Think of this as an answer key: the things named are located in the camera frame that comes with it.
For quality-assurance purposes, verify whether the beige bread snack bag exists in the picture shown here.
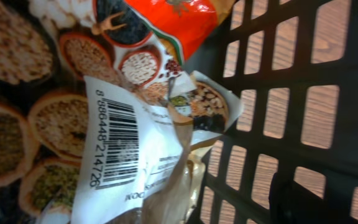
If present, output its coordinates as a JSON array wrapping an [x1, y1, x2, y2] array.
[[0, 0, 244, 224]]

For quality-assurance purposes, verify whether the red orange spaghetti pack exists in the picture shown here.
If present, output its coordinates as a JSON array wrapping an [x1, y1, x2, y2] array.
[[125, 0, 235, 65]]

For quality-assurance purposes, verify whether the grey plastic mesh basket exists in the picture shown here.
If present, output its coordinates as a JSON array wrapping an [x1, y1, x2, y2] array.
[[186, 0, 358, 223]]

